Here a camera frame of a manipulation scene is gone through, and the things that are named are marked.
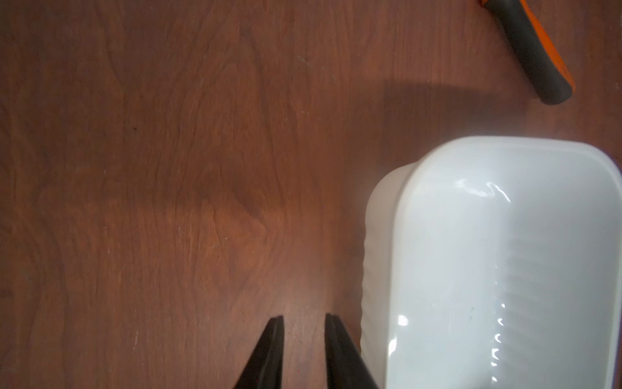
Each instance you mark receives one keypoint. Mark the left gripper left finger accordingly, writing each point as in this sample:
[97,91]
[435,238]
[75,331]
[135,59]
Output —
[264,368]

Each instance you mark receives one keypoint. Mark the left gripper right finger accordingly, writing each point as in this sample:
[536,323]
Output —
[345,367]

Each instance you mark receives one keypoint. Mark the orange black pliers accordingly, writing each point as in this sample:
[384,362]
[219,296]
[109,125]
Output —
[534,50]

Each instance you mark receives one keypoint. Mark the white plastic storage box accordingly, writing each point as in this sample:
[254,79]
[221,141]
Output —
[494,262]

